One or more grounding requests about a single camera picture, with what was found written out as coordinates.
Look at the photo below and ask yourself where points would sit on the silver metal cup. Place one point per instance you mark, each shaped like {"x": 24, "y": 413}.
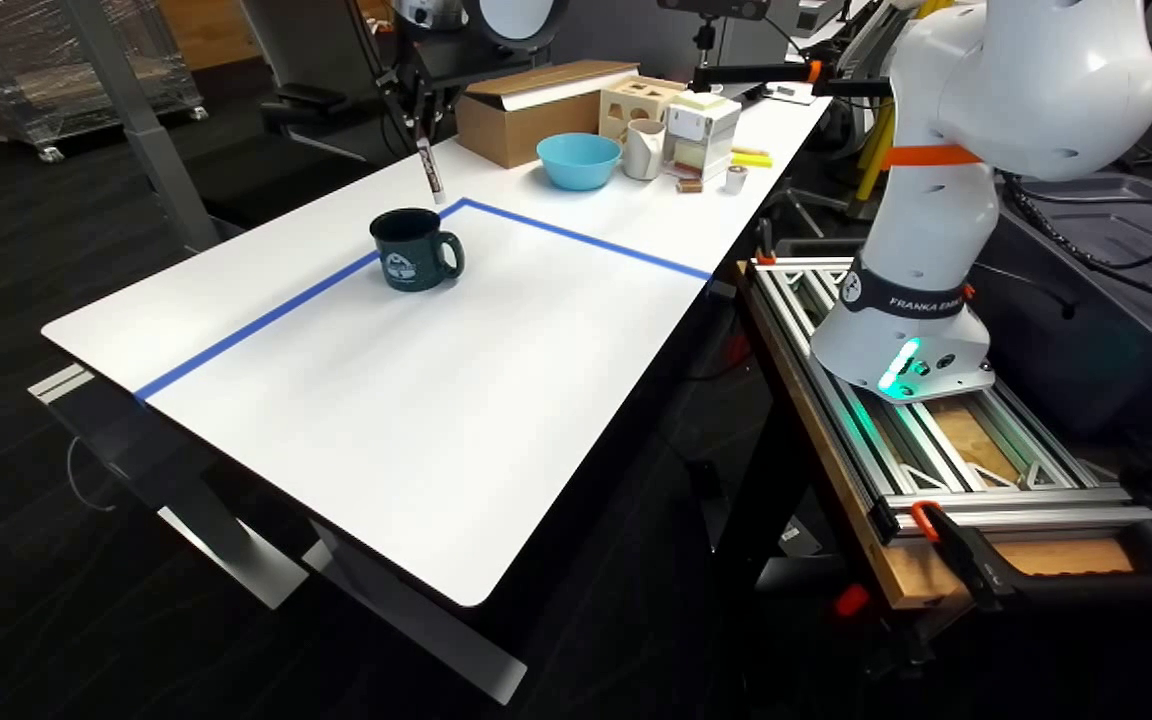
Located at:
{"x": 640, "y": 155}

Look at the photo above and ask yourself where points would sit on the white carton box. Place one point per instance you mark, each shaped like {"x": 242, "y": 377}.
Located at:
{"x": 700, "y": 128}

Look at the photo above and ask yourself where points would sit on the black office chair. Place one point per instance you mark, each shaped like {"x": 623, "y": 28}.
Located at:
{"x": 322, "y": 66}

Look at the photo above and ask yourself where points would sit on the wooden shape sorter box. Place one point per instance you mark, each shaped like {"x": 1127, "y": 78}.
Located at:
{"x": 639, "y": 106}

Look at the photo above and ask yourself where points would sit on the white label sticker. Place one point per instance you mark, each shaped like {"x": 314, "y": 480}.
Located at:
{"x": 60, "y": 383}

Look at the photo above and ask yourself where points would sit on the aluminium profile mounting frame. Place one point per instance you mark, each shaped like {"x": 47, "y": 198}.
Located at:
{"x": 949, "y": 441}

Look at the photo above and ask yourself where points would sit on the grey table leg frame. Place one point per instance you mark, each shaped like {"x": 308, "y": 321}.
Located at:
{"x": 362, "y": 614}

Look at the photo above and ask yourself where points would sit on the dark blue speckled mug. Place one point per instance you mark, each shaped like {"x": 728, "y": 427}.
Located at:
{"x": 413, "y": 250}

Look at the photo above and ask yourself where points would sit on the yellow flat block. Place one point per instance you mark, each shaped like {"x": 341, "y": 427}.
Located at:
{"x": 751, "y": 156}

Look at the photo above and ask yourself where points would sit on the orange black bar clamp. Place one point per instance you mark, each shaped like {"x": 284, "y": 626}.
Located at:
{"x": 1071, "y": 562}
{"x": 852, "y": 603}

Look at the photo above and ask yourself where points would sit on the light blue plastic bowl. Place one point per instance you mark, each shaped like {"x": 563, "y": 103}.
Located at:
{"x": 578, "y": 160}

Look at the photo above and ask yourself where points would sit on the wooden base board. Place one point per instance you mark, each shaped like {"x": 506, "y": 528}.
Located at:
{"x": 923, "y": 565}

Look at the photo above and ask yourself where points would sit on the small brown block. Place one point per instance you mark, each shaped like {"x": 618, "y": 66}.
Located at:
{"x": 689, "y": 179}

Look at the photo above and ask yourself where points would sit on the grey plastic storage bin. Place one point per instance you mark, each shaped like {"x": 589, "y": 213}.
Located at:
{"x": 1111, "y": 321}

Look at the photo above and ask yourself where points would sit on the grey metal post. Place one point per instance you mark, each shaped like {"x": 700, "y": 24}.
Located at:
{"x": 141, "y": 127}

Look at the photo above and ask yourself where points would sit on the black camera tripod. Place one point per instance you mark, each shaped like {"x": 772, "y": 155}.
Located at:
{"x": 728, "y": 40}

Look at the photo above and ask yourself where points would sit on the brown cardboard box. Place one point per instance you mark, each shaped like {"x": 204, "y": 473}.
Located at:
{"x": 537, "y": 114}

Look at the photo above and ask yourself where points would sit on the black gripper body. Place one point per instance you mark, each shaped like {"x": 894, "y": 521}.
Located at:
{"x": 433, "y": 62}

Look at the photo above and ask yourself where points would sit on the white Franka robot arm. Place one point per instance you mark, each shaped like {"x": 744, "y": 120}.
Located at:
{"x": 990, "y": 175}

